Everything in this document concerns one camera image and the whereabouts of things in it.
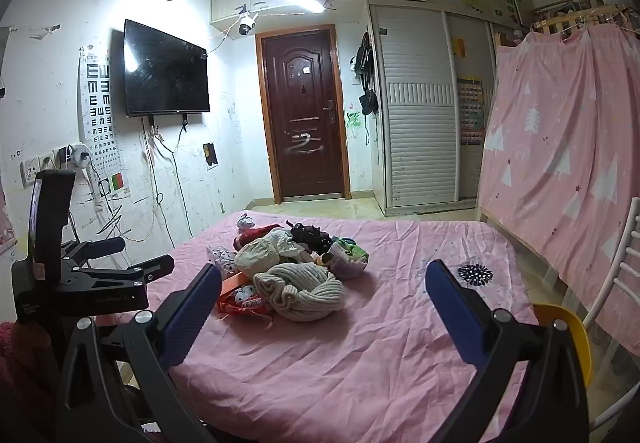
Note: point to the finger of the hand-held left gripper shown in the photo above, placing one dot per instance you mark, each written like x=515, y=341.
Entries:
x=100, y=248
x=150, y=270

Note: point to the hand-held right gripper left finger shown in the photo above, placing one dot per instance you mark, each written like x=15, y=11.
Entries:
x=192, y=318

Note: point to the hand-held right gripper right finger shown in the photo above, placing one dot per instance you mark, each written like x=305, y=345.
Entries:
x=460, y=318

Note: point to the black lace cloth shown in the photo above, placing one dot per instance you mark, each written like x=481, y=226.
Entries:
x=310, y=235

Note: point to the person's left forearm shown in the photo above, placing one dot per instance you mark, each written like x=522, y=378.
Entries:
x=20, y=373

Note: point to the red orange snack packet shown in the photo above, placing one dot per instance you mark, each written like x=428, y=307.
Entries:
x=240, y=300

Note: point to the red green card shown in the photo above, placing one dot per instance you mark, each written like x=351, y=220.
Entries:
x=117, y=183

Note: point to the white printed packet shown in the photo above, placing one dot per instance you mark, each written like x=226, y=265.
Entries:
x=222, y=258

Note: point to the white plug adapter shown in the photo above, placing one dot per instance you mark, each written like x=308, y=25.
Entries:
x=80, y=158

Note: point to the cream crumpled cloth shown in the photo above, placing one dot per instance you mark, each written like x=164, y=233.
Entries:
x=265, y=250

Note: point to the red cloth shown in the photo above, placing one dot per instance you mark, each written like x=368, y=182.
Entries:
x=252, y=234

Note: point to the cream knitted sweater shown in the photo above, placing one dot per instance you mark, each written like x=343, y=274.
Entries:
x=305, y=295

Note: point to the yellow plastic chair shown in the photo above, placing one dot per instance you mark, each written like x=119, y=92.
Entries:
x=575, y=323

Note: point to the eye chart poster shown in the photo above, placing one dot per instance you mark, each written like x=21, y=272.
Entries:
x=100, y=113

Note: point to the pink bedsheet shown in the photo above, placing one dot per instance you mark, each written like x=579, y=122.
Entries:
x=350, y=373

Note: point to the green colourful sock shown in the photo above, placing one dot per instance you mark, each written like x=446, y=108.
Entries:
x=350, y=255

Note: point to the white metal chair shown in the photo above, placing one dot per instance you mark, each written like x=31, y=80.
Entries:
x=617, y=273

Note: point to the white louvered wardrobe door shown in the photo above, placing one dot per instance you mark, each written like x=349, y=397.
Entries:
x=417, y=123

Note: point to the pink tree print curtain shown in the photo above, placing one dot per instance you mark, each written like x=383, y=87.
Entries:
x=565, y=148

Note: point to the brown wooden door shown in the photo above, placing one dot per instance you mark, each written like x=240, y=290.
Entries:
x=302, y=113

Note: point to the small black hanging bag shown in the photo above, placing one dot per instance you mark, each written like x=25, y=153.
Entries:
x=369, y=102

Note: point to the plain white wardrobe door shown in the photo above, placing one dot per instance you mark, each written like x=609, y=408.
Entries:
x=472, y=48

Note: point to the white wall outlet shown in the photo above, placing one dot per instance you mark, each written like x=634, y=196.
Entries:
x=35, y=169

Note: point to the open wall socket box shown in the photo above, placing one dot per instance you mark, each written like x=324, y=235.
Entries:
x=210, y=154

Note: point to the black wall television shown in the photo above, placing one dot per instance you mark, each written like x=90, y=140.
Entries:
x=165, y=68

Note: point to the colourful grid wall poster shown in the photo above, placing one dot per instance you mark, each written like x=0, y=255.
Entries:
x=470, y=113

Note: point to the white security camera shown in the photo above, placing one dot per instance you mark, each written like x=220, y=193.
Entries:
x=246, y=23

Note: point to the wooden bunk bed frame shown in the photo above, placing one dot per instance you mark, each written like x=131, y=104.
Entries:
x=565, y=20

